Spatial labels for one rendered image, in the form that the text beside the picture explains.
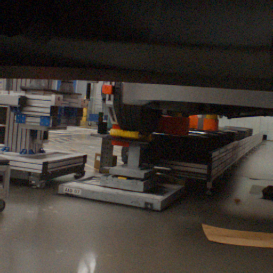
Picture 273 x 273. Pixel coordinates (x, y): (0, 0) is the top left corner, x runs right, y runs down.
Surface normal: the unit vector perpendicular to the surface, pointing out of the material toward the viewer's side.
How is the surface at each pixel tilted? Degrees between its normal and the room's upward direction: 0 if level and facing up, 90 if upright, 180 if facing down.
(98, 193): 90
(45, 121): 90
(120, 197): 90
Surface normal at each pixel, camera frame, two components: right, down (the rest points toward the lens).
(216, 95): -0.36, 0.22
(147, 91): -0.55, 0.15
